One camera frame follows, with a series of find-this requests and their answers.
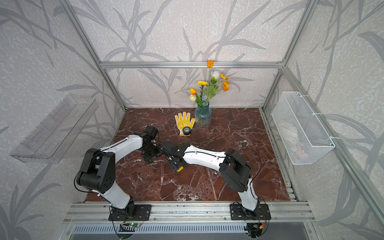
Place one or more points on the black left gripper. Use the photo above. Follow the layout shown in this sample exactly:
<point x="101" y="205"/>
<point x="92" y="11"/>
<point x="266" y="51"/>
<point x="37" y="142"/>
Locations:
<point x="148" y="157"/>

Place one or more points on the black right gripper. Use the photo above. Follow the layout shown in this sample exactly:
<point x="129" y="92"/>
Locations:
<point x="172" y="168"/>

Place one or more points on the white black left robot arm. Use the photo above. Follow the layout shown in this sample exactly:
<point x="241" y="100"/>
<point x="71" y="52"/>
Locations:
<point x="98" y="169"/>

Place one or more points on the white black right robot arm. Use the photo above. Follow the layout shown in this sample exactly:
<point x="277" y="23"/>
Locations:
<point x="234" y="169"/>

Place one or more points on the yellow white work glove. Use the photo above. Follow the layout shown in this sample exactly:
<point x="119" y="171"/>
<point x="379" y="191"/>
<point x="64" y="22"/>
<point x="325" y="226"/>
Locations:
<point x="184" y="120"/>

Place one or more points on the blue glass vase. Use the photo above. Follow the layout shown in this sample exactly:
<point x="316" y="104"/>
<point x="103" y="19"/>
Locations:
<point x="203" y="115"/>

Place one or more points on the left controller circuit board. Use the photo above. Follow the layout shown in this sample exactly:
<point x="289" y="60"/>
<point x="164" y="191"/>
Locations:
<point x="131" y="225"/>

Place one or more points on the controller circuit board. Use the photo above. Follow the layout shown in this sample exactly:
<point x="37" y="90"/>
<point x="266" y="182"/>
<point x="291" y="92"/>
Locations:
<point x="131" y="225"/>
<point x="254" y="227"/>

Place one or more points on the artificial flower bouquet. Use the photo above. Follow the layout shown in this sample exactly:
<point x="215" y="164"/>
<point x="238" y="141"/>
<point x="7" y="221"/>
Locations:
<point x="215" y="83"/>

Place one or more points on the right controller circuit board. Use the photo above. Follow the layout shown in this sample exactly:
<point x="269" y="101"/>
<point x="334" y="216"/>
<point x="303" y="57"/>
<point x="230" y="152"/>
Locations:
<point x="254" y="227"/>

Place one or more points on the white cloth in basket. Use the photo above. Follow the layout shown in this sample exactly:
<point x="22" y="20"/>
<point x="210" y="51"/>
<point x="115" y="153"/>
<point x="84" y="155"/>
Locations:
<point x="290" y="134"/>

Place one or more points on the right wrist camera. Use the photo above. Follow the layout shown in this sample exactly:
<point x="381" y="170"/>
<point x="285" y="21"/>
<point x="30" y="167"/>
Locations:
<point x="169" y="150"/>

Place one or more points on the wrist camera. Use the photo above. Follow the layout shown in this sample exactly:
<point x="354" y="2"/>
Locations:
<point x="169" y="150"/>
<point x="152" y="132"/>

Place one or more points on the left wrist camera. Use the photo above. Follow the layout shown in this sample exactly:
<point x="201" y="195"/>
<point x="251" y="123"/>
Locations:
<point x="152" y="132"/>

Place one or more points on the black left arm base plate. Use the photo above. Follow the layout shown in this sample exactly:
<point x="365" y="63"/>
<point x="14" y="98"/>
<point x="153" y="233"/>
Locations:
<point x="131" y="213"/>

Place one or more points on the clear acrylic wall shelf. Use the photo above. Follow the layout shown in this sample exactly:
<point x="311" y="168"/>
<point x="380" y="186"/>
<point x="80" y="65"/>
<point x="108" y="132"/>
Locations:
<point x="51" y="139"/>

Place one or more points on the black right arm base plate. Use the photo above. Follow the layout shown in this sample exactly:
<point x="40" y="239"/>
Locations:
<point x="261" y="212"/>

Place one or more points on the aluminium front rail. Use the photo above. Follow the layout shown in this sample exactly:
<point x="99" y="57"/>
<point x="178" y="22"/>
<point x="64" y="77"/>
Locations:
<point x="189" y="212"/>

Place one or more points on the white wire mesh basket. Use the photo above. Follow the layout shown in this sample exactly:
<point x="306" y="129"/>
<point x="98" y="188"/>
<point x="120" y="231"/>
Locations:
<point x="314" y="140"/>

